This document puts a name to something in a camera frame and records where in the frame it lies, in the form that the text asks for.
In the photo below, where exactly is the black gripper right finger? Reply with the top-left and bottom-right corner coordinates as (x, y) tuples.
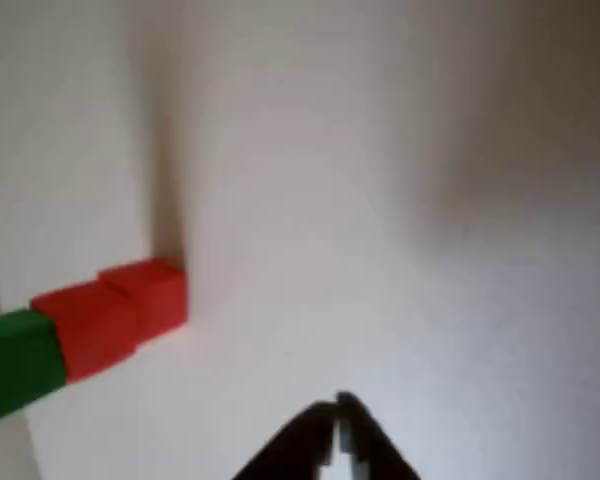
(336, 392), (422, 480)

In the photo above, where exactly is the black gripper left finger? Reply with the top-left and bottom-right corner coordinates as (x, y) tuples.
(233, 399), (341, 480)

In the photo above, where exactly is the green cube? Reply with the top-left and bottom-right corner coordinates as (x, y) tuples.
(0, 308), (67, 429)

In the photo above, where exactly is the red cube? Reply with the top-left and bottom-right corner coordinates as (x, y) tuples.
(29, 280), (140, 385)
(97, 257), (188, 346)

